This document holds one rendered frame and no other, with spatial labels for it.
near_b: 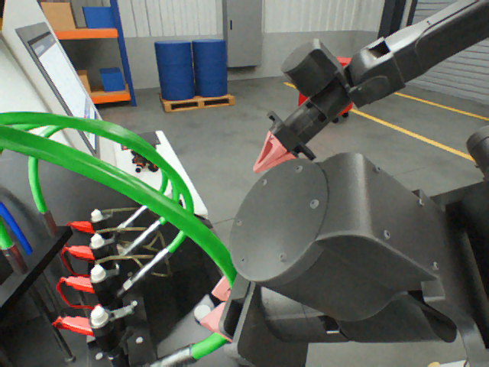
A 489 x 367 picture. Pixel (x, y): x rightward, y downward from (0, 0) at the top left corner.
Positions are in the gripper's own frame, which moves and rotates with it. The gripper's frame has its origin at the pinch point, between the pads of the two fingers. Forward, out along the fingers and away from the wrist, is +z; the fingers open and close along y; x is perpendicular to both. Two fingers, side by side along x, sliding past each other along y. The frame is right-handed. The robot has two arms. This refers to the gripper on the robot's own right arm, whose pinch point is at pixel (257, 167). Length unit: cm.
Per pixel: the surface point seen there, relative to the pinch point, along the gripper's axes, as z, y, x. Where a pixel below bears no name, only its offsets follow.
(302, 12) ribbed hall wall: -200, -173, -709
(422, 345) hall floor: 19, -152, -20
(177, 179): 7.3, 12.4, 8.0
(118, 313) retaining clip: 24.4, 8.5, 18.0
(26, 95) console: 21.0, 36.7, -13.9
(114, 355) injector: 31.0, 4.4, 19.4
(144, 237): 23.8, 7.0, 1.9
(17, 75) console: 18.5, 39.4, -13.9
